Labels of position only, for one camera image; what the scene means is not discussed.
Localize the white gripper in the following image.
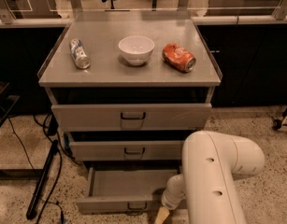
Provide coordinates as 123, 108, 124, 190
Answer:
154, 186, 185, 224

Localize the grey bottom drawer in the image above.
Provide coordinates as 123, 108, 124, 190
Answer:
76, 167, 178, 214

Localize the grey drawer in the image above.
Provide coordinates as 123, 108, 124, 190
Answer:
76, 167, 178, 214
51, 104, 211, 132
70, 140, 183, 161

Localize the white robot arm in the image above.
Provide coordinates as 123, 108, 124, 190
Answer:
154, 131, 265, 224

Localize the grey top drawer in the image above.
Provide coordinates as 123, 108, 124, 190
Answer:
51, 104, 211, 132

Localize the grey middle drawer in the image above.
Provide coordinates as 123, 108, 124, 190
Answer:
70, 140, 183, 161

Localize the grey drawer cabinet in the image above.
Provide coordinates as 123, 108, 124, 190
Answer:
36, 10, 223, 173

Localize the black power strip bar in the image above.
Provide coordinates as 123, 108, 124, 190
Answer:
26, 140, 58, 220

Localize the wheeled cart base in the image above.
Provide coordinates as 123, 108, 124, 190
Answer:
272, 107, 287, 131

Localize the crushed orange soda can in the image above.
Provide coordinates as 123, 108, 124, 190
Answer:
162, 43, 196, 73

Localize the white ceramic bowl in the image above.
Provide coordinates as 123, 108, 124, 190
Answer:
118, 35, 155, 65

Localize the dark side table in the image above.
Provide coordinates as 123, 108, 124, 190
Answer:
0, 81, 41, 180

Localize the black floor cable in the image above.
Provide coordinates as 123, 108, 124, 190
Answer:
7, 113, 81, 224

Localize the white window ledge rail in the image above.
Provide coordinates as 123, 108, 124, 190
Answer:
0, 15, 287, 28

